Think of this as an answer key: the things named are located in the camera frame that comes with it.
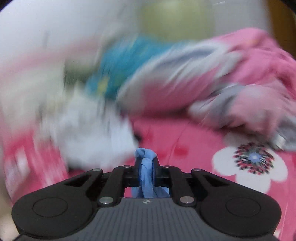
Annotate light blue t-shirt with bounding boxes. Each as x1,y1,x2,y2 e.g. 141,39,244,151
132,148,170,198

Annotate white crumpled sheet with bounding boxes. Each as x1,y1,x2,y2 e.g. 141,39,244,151
39,92,138,170

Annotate pink floral fleece blanket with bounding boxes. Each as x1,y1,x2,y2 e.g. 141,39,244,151
1,118,295,240

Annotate teal floral quilt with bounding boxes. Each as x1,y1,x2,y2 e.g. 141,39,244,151
85,36,177,99

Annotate pink grey white duvet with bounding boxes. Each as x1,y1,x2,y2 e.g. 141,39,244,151
116,28,295,151

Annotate yellow green cabinet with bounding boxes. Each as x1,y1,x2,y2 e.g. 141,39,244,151
139,1,214,41

